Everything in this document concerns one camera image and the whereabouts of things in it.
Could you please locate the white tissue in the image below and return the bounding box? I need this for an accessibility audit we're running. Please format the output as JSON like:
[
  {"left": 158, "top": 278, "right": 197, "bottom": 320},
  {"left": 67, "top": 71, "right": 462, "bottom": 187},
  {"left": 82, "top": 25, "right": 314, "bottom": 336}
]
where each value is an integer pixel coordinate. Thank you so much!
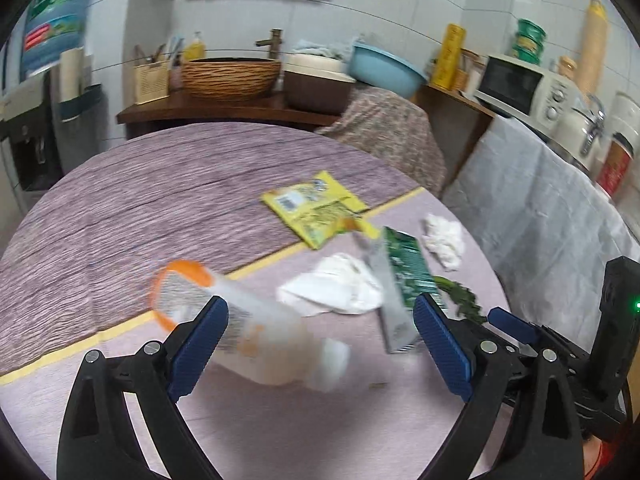
[
  {"left": 422, "top": 214, "right": 465, "bottom": 271},
  {"left": 276, "top": 252, "right": 384, "bottom": 318}
]

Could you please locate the green white milk carton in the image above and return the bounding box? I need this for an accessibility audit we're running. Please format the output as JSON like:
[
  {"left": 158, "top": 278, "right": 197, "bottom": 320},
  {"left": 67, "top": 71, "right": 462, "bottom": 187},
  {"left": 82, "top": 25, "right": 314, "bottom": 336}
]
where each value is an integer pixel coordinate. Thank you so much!
[{"left": 360, "top": 226, "right": 447, "bottom": 354}]

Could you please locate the white orange plastic bottle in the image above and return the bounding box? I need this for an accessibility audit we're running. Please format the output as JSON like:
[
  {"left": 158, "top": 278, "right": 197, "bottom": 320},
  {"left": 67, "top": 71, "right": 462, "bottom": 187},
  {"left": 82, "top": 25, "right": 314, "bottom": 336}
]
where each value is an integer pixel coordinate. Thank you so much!
[{"left": 151, "top": 260, "right": 350, "bottom": 392}]

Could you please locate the green vegetable scrap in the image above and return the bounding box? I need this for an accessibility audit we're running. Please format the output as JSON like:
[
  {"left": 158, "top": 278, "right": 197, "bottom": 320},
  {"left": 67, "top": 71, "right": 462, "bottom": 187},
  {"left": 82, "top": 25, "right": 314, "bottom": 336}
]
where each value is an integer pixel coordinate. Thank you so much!
[{"left": 433, "top": 276, "right": 487, "bottom": 325}]

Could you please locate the white sheet cover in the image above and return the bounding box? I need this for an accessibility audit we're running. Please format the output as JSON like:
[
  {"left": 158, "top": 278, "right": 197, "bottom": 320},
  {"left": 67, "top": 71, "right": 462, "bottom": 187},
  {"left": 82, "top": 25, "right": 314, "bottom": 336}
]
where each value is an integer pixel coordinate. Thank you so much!
[{"left": 442, "top": 117, "right": 639, "bottom": 350}]

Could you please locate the purple table mat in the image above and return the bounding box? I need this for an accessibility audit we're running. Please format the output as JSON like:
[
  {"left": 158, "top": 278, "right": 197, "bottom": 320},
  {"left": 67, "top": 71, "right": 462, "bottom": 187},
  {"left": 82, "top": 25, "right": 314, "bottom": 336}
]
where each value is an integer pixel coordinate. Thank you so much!
[{"left": 1, "top": 122, "right": 416, "bottom": 382}]

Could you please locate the red canister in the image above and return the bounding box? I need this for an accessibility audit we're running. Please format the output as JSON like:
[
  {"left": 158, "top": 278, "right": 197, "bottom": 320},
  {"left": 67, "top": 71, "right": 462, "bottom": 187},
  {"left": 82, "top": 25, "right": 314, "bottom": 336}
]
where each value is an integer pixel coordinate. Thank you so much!
[{"left": 597, "top": 132, "right": 634, "bottom": 197}]

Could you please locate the white rice cooker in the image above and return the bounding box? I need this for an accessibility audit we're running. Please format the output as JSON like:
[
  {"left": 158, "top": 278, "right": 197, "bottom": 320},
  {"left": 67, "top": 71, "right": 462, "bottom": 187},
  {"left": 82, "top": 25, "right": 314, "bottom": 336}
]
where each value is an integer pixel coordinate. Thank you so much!
[{"left": 549, "top": 93, "right": 605, "bottom": 174}]

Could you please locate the wooden cabinet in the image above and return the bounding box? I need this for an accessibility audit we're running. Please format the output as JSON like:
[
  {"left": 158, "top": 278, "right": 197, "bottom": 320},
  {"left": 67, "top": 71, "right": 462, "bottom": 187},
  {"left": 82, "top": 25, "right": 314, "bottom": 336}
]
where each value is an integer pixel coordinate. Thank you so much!
[{"left": 413, "top": 86, "right": 495, "bottom": 186}]

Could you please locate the white microwave oven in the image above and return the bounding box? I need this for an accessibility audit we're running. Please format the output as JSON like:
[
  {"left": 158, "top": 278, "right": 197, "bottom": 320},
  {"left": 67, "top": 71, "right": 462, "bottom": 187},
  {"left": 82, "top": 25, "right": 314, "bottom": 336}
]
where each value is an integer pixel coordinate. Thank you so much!
[{"left": 474, "top": 54, "right": 585, "bottom": 136}]

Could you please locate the yellow green snack wrapper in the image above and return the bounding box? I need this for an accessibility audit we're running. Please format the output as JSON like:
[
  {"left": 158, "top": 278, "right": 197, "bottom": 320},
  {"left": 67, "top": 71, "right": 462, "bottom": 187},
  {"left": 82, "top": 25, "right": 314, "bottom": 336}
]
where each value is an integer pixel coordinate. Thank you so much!
[{"left": 262, "top": 170, "right": 380, "bottom": 250}]

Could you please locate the yellow roll of bags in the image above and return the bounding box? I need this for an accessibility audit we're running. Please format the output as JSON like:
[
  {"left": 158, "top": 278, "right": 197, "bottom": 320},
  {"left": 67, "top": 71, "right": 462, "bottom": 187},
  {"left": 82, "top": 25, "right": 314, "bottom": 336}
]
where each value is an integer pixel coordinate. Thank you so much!
[{"left": 431, "top": 23, "right": 466, "bottom": 90}]

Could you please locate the water dispenser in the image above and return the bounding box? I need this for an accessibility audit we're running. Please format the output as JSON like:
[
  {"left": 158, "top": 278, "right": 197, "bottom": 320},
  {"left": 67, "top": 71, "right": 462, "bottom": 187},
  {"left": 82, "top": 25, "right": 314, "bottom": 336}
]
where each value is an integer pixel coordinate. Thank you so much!
[{"left": 0, "top": 66, "right": 109, "bottom": 212}]

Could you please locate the light blue plastic basin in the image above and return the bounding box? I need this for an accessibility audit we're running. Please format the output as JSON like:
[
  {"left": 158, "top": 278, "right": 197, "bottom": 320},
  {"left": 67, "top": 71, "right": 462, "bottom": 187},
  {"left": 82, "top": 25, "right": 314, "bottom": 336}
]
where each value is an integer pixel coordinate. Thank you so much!
[{"left": 348, "top": 41, "right": 427, "bottom": 99}]

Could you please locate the brown beige lidded pot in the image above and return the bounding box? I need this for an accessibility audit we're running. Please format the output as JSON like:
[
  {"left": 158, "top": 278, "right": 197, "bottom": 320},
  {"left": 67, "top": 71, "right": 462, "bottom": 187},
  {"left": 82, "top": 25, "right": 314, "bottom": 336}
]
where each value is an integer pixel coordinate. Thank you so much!
[{"left": 282, "top": 53, "right": 356, "bottom": 116}]

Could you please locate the chopstick holder box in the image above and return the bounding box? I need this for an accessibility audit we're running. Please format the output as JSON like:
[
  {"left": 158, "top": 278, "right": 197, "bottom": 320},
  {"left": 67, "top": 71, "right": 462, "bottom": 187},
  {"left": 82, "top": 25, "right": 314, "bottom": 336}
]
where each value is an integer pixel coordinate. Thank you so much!
[{"left": 134, "top": 61, "right": 169, "bottom": 105}]

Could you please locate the brass faucet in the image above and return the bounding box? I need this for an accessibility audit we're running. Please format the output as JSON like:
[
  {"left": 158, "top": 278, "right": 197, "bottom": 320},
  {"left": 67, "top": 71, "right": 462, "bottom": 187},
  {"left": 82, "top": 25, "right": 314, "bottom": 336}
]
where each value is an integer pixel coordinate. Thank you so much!
[{"left": 255, "top": 28, "right": 282, "bottom": 60}]

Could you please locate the woven basket sink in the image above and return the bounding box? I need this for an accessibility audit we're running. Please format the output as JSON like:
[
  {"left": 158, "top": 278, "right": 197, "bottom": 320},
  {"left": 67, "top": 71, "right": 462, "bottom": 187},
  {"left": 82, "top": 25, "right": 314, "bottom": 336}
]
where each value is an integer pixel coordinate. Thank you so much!
[{"left": 181, "top": 58, "right": 282, "bottom": 101}]

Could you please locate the yellow soap bottle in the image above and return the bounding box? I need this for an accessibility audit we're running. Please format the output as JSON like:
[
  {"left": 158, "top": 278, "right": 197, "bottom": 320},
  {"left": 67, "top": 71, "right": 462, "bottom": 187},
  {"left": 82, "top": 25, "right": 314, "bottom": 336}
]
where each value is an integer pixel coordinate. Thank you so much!
[{"left": 181, "top": 32, "right": 206, "bottom": 63}]

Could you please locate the blue water jug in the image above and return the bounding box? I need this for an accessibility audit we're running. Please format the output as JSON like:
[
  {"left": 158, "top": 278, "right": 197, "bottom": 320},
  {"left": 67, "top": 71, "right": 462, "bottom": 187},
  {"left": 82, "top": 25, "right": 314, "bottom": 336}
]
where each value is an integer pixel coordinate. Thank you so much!
[{"left": 21, "top": 0, "right": 90, "bottom": 80}]

